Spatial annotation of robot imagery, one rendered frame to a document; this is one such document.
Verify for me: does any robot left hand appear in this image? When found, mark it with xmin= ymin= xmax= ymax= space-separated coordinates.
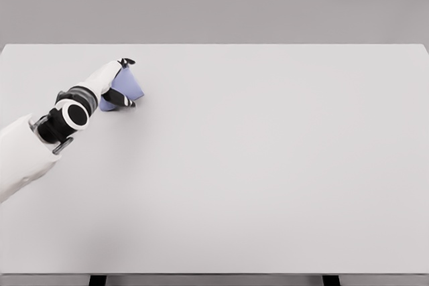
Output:
xmin=94 ymin=58 xmax=137 ymax=109

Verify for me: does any lavender blue cup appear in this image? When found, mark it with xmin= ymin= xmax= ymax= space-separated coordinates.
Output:
xmin=99 ymin=66 xmax=146 ymax=113

